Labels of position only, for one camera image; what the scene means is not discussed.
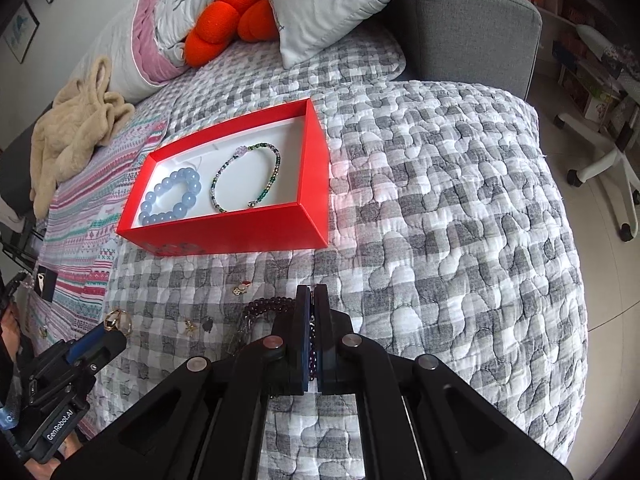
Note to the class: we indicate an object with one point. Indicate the white office chair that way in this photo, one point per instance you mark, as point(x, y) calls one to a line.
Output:
point(607, 165)

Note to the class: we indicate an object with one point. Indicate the grey checkered quilt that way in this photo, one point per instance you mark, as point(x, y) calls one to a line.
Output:
point(450, 220)

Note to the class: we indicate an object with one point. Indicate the pink white rolled quilt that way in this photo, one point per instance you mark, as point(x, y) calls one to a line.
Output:
point(150, 45)

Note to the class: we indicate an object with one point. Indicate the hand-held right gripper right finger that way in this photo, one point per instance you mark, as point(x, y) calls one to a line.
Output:
point(320, 345)

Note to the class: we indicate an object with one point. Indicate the orange knot cushion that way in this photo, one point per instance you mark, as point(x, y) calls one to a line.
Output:
point(215, 20)

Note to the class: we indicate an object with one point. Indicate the small dark charm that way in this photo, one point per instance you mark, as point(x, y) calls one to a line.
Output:
point(207, 325)

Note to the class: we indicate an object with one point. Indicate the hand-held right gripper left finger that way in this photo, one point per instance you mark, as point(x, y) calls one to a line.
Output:
point(304, 340)

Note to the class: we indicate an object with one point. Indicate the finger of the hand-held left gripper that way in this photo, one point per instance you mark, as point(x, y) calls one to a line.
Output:
point(102, 347)

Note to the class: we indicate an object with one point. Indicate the black earring card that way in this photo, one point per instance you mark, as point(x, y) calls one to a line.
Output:
point(48, 284)

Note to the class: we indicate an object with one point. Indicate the striped patterned blanket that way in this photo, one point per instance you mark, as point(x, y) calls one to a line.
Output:
point(100, 240)

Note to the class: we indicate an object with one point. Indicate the small gold charm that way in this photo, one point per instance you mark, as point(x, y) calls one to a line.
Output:
point(189, 326)

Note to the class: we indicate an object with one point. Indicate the grey sofa armrest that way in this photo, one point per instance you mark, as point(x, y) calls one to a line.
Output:
point(465, 25)

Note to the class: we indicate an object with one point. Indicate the white bookshelf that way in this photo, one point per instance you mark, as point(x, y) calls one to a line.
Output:
point(575, 20)

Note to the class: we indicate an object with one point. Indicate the red white small charm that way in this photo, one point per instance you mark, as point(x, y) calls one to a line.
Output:
point(243, 287)

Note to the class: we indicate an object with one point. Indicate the red jewelry box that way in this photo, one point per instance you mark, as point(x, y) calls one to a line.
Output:
point(235, 232)

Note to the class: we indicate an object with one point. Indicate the beige fleece garment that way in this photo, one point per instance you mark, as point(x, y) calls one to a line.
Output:
point(75, 130)

